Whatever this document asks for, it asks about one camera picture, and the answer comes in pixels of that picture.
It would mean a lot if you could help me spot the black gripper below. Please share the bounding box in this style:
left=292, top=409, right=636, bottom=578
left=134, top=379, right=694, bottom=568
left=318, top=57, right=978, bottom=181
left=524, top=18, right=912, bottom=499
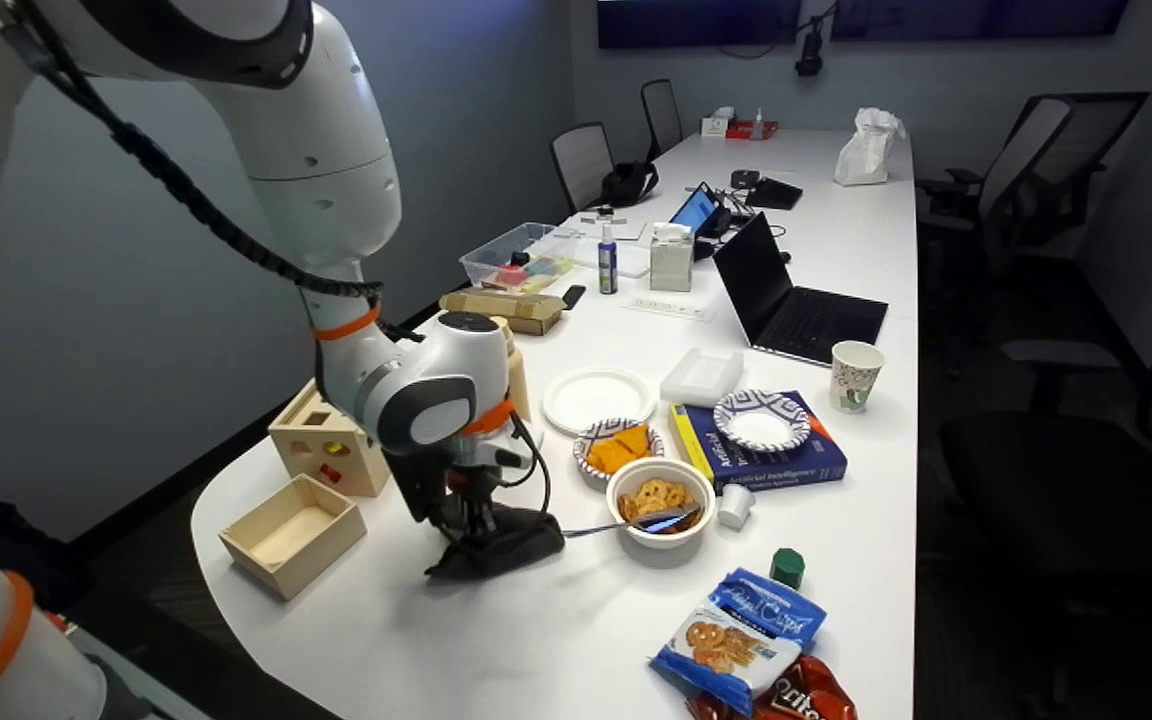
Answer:
left=402, top=450, right=522, bottom=544

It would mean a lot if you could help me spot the dark grey towel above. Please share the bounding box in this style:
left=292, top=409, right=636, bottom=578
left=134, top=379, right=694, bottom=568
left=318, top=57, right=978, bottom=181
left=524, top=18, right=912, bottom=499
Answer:
left=428, top=507, right=566, bottom=578

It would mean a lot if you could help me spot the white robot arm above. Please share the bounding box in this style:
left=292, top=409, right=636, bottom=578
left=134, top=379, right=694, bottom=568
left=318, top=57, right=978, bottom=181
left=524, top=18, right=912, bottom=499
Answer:
left=0, top=0, right=504, bottom=460

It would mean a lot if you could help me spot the wooden shape sorter box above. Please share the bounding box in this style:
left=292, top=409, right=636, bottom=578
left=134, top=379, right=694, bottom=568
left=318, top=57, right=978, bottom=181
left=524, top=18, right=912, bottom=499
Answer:
left=270, top=383, right=390, bottom=497

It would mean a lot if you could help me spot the plain white plate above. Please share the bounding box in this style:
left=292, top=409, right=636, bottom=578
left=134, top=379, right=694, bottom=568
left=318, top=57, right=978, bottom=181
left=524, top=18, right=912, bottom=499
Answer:
left=545, top=369, right=653, bottom=437

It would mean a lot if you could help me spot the open wooden box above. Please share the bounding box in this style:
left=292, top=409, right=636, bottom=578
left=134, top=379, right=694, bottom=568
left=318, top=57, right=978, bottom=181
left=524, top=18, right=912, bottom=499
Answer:
left=220, top=474, right=366, bottom=601

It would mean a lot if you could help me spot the patterned plate with orange chips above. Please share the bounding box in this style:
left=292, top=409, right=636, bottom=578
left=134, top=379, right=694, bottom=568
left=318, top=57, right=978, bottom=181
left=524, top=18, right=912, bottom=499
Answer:
left=576, top=421, right=661, bottom=485

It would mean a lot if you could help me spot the tan cardboard tube box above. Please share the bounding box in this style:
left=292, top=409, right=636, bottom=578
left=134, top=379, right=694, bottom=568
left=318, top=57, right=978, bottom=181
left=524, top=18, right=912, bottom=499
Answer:
left=441, top=288, right=567, bottom=335

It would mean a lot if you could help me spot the white bowl of crackers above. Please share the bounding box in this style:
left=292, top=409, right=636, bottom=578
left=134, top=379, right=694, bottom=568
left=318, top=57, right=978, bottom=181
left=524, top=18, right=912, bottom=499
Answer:
left=604, top=455, right=715, bottom=552

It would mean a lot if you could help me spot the clear plastic bin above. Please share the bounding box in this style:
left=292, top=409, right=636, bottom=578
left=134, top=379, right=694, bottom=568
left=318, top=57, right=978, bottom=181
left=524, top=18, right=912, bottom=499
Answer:
left=462, top=219, right=572, bottom=291

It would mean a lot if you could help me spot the white styrofoam container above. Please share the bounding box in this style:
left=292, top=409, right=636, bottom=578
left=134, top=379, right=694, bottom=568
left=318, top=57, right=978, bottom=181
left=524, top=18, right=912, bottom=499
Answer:
left=661, top=347, right=743, bottom=409

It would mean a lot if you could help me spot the small spray bottle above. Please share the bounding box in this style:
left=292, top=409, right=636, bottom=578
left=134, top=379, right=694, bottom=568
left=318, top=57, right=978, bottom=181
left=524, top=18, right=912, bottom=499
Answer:
left=597, top=238, right=622, bottom=296

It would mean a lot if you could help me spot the small white cup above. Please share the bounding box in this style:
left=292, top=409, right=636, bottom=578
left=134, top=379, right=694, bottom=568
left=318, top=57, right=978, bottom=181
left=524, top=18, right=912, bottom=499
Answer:
left=715, top=485, right=753, bottom=533

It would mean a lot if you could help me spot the white tissue box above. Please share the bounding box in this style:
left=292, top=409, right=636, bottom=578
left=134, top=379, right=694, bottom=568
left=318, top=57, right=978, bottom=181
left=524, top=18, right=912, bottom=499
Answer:
left=649, top=224, right=694, bottom=291

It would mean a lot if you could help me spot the empty patterned paper plate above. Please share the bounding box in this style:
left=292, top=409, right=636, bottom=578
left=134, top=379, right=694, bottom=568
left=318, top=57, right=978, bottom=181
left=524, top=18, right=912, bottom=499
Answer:
left=713, top=386, right=814, bottom=450

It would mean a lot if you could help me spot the blue cracker bag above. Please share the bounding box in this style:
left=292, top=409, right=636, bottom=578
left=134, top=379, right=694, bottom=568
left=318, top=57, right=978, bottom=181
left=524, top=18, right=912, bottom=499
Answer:
left=653, top=568, right=829, bottom=720

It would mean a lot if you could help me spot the green bottle cap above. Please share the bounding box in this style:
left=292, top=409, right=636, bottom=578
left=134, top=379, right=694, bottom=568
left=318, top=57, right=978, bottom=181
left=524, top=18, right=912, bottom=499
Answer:
left=767, top=548, right=804, bottom=588

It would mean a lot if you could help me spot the grey office chair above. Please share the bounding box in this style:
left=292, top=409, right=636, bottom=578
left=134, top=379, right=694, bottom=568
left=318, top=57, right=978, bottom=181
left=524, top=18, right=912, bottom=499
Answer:
left=642, top=80, right=686, bottom=156
left=552, top=123, right=612, bottom=209

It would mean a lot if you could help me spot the blue screen tablet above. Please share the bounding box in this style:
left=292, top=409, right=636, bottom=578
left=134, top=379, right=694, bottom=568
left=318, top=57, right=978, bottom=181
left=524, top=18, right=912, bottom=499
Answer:
left=672, top=189, right=729, bottom=234

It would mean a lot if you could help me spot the black laptop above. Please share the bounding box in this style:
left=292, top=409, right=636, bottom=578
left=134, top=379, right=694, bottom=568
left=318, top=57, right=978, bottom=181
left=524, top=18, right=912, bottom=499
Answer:
left=715, top=215, right=890, bottom=365

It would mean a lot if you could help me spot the red chip bag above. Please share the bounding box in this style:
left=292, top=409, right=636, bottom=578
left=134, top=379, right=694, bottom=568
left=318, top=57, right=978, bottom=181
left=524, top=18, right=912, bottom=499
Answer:
left=687, top=657, right=862, bottom=720

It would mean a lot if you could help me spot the paper coffee cup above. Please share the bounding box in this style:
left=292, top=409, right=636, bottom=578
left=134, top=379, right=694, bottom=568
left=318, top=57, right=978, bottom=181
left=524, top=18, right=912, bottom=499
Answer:
left=833, top=340, right=883, bottom=410

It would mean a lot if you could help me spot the far grey office chair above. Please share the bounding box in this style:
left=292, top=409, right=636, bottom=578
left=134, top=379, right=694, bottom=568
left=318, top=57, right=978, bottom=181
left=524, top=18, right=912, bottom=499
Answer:
left=642, top=80, right=686, bottom=156

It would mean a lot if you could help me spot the red and white box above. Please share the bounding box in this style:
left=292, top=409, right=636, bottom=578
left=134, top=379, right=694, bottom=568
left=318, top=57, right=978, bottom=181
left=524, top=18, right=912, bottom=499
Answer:
left=699, top=107, right=779, bottom=140

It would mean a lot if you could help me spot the white plastic bag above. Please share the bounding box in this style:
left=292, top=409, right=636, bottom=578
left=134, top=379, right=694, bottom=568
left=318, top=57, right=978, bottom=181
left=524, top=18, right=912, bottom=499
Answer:
left=833, top=107, right=904, bottom=189

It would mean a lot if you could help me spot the black webcam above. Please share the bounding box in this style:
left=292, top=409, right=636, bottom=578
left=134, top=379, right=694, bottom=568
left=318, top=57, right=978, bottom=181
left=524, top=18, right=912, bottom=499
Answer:
left=797, top=10, right=829, bottom=80

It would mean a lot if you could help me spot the black office chair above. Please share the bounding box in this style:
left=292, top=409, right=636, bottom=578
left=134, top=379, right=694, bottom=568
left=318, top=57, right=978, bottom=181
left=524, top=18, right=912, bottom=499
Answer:
left=919, top=90, right=1150, bottom=248

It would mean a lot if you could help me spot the blue handled spoon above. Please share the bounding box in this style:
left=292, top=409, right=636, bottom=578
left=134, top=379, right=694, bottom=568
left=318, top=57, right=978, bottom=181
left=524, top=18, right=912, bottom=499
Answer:
left=566, top=507, right=699, bottom=539

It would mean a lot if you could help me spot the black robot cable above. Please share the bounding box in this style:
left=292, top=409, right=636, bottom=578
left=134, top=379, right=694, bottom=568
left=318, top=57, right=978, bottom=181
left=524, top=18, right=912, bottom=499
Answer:
left=0, top=0, right=390, bottom=298

